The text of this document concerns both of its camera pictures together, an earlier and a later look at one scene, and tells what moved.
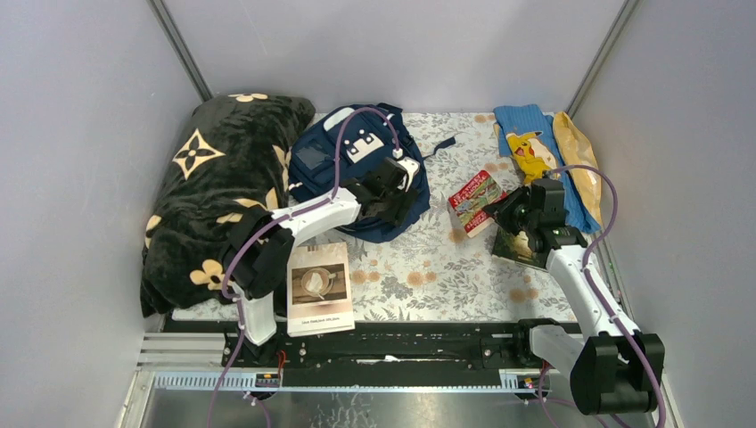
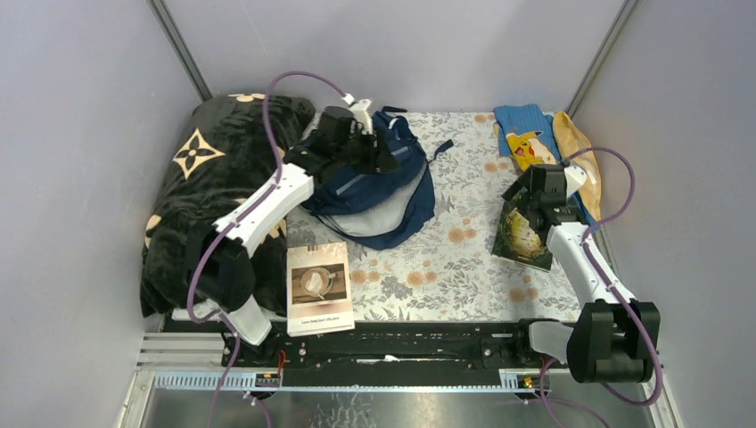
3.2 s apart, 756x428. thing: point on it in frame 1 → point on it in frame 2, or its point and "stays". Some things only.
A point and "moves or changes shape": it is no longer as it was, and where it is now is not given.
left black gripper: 389,193 → 366,150
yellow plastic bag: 577,150 stays
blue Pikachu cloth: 528,135 stays
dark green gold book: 519,248 stays
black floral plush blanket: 231,159 stays
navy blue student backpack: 336,144 moves or changes shape
